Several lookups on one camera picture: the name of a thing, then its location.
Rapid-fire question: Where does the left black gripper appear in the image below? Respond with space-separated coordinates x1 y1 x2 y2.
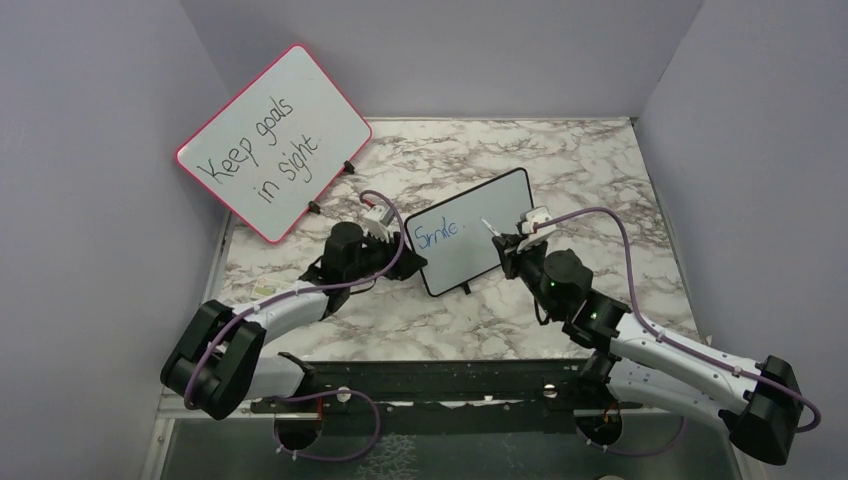
346 224 427 284

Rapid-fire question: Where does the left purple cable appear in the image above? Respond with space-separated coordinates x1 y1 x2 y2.
182 190 407 464

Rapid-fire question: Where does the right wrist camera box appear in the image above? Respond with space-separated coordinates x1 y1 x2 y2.
516 206 556 253

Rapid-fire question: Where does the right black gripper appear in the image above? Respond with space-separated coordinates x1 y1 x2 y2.
494 232 561 318

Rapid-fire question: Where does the purple cable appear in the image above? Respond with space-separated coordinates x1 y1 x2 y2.
182 190 407 464
529 206 823 460

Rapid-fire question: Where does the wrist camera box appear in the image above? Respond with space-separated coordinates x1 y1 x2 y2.
516 206 556 253
363 205 394 243

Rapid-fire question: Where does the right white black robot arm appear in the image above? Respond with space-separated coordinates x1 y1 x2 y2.
492 234 804 466

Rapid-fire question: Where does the pink framed whiteboard with writing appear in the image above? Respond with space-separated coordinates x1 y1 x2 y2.
175 44 373 243

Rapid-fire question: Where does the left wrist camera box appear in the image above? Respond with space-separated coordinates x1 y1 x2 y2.
363 205 394 243

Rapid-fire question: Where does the small white red box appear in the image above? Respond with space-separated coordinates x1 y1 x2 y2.
251 276 291 300

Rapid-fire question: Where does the black aluminium mounting rail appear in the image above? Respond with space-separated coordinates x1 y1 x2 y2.
155 357 747 435

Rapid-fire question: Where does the black framed whiteboard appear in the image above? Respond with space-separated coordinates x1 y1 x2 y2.
404 167 534 297

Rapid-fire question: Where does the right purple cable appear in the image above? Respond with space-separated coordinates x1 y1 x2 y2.
529 206 823 460

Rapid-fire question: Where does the white marker pen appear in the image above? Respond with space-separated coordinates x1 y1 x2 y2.
480 218 502 238

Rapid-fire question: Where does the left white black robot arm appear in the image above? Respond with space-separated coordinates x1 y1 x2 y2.
160 222 427 420

